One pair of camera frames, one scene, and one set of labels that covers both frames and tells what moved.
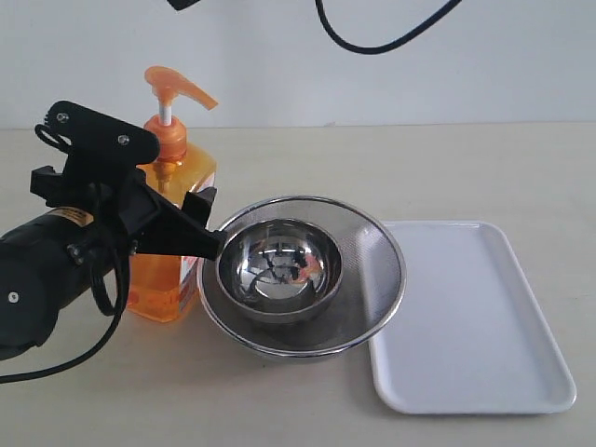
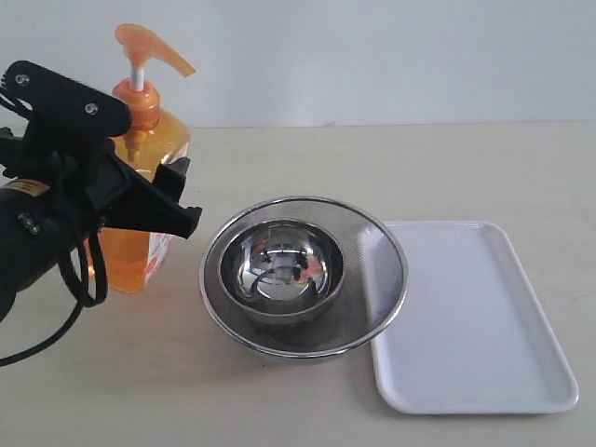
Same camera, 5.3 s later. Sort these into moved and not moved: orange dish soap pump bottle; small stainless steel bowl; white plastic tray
Moved: orange dish soap pump bottle
Not moved: white plastic tray; small stainless steel bowl
